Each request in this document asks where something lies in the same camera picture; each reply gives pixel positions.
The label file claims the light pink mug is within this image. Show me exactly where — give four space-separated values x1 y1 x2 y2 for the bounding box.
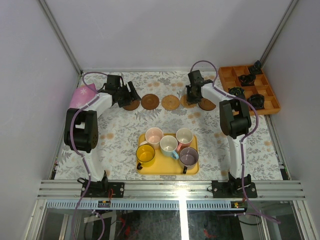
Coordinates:
139 127 164 150

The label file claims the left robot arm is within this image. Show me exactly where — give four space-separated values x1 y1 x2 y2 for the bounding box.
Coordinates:
63 72 141 198

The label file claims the purple mug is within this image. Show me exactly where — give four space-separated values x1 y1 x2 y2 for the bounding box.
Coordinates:
178 147 199 175

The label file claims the black item in box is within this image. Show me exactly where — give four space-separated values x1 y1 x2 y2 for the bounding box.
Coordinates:
228 86 245 97
238 73 256 87
247 94 265 110

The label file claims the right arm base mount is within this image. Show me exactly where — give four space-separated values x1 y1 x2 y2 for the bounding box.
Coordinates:
211 173 258 199

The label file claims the woven rattan coaster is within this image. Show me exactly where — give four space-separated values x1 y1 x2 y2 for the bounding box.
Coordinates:
161 94 180 111
180 94 198 109

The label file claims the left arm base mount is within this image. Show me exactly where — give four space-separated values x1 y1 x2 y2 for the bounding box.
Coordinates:
77 175 125 199

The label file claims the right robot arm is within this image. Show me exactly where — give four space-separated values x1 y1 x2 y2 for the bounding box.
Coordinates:
186 70 252 198

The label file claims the orange compartment box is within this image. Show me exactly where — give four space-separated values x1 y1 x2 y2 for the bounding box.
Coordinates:
218 64 281 115

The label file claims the light blue mug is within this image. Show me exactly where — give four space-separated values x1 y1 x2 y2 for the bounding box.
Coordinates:
160 135 179 160

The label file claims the yellow mug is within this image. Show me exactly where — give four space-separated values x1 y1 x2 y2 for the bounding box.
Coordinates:
136 144 156 170

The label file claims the black item on box corner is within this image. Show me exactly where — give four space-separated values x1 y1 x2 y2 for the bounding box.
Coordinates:
248 60 262 75

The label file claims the pink snowflake cloth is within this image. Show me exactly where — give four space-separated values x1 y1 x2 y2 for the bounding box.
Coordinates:
69 83 97 109

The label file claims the dark wooden coaster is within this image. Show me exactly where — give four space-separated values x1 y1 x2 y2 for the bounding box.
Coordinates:
141 93 160 110

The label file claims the aluminium frame rail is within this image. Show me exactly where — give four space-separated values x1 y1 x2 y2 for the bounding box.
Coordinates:
37 180 306 201

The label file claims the floral tablecloth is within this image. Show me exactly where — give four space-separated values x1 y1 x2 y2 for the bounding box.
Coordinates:
54 71 283 181

